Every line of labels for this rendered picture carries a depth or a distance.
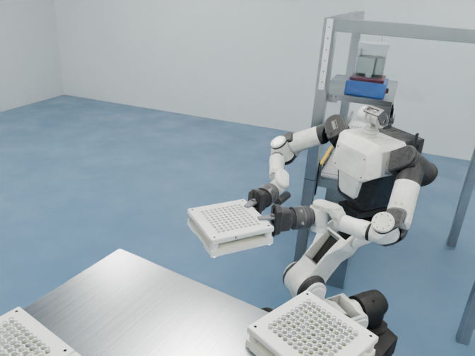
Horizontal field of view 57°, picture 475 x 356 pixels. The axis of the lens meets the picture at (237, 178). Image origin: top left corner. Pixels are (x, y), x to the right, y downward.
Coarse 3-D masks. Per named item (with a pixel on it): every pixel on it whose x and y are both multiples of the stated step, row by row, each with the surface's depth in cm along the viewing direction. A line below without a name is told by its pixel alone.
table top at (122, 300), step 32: (128, 256) 152; (64, 288) 135; (96, 288) 135; (128, 288) 136; (160, 288) 137; (192, 288) 138; (64, 320) 122; (96, 320) 123; (128, 320) 124; (160, 320) 124; (192, 320) 125; (224, 320) 126; (256, 320) 126; (96, 352) 112; (128, 352) 113; (160, 352) 113; (192, 352) 114; (224, 352) 115
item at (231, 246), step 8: (192, 224) 165; (200, 232) 159; (208, 240) 155; (240, 240) 156; (248, 240) 156; (256, 240) 156; (264, 240) 157; (272, 240) 159; (208, 248) 151; (224, 248) 151; (232, 248) 152; (240, 248) 153; (248, 248) 155
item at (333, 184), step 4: (324, 164) 256; (320, 176) 248; (320, 180) 249; (324, 180) 248; (328, 180) 247; (332, 180) 246; (320, 184) 250; (324, 184) 249; (328, 184) 248; (332, 184) 247; (336, 184) 246; (328, 188) 249; (332, 188) 248; (336, 188) 247
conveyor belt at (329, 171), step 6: (354, 120) 345; (330, 156) 266; (330, 162) 257; (324, 168) 248; (330, 168) 248; (336, 168) 249; (324, 174) 244; (330, 174) 243; (336, 174) 242; (336, 180) 244
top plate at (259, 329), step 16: (288, 304) 123; (320, 304) 123; (272, 320) 116; (336, 320) 118; (352, 320) 118; (256, 336) 112; (272, 336) 111; (368, 336) 113; (272, 352) 108; (288, 352) 106; (352, 352) 107
